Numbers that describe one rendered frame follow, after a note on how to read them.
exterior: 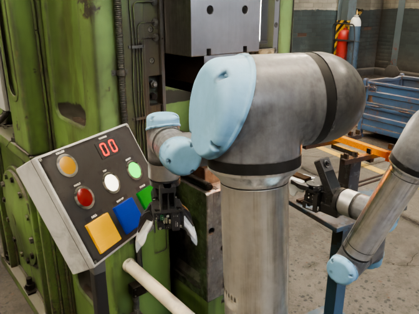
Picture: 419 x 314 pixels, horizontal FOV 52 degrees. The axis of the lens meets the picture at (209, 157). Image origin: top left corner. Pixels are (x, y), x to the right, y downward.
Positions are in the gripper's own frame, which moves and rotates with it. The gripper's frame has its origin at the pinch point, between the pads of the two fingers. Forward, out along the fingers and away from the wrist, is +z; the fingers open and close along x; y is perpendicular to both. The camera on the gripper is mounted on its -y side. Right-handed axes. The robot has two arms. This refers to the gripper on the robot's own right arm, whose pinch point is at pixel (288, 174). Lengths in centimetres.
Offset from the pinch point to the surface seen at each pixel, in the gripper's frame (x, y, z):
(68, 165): -66, -16, 11
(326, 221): 27.8, 27.2, 3.9
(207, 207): -15.6, 14.4, 22.0
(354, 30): 622, -16, 386
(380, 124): 364, 77, 172
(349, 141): 47.2, 0.5, 9.6
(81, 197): -65, -8, 7
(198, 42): -14, -40, 27
